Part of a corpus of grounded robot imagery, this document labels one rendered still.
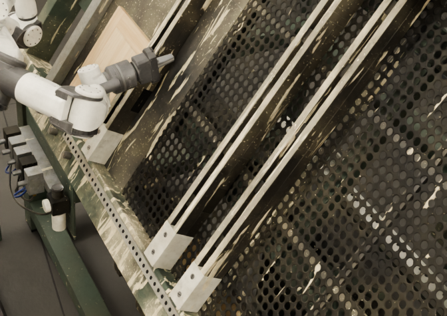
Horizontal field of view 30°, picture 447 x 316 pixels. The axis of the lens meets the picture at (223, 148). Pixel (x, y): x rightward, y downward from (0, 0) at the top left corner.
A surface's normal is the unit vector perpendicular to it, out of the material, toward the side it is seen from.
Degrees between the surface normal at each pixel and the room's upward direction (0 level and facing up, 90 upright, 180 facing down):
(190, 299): 90
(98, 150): 90
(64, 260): 0
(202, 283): 90
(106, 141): 90
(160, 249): 57
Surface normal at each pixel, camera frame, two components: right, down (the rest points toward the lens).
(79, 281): 0.09, -0.78
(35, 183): 0.47, 0.58
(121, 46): -0.69, -0.22
